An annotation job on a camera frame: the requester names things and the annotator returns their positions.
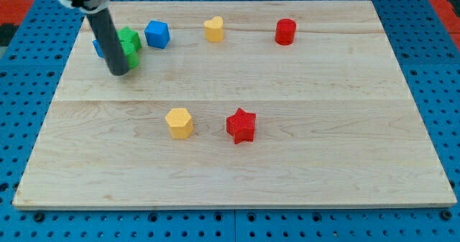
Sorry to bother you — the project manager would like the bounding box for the yellow heart block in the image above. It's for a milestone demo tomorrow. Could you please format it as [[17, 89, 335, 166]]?
[[203, 16, 224, 42]]

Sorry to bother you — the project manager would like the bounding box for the red star block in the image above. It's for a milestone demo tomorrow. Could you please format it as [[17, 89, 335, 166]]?
[[226, 108, 257, 144]]

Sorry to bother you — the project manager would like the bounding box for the yellow hexagon block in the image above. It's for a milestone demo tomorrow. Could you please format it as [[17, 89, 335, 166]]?
[[165, 108, 194, 139]]

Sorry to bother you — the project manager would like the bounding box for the light wooden board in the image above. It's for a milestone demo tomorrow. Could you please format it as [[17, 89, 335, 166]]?
[[13, 1, 456, 210]]

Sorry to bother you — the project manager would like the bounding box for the red cylinder block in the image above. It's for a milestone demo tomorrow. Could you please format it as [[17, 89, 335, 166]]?
[[275, 18, 297, 45]]

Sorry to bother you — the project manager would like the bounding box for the blue cube block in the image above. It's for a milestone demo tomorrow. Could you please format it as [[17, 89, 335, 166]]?
[[144, 20, 170, 49]]

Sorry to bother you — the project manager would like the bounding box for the green star block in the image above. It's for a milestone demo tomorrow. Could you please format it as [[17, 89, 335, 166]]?
[[117, 27, 142, 69]]

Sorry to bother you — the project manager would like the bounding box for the blue block behind rod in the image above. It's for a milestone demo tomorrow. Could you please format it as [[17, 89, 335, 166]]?
[[92, 39, 104, 58]]

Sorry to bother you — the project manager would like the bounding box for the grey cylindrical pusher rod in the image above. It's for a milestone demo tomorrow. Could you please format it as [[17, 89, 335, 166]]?
[[86, 8, 129, 76]]

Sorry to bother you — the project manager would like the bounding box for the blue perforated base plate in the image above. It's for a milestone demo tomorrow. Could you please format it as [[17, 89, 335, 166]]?
[[1, 0, 459, 241]]

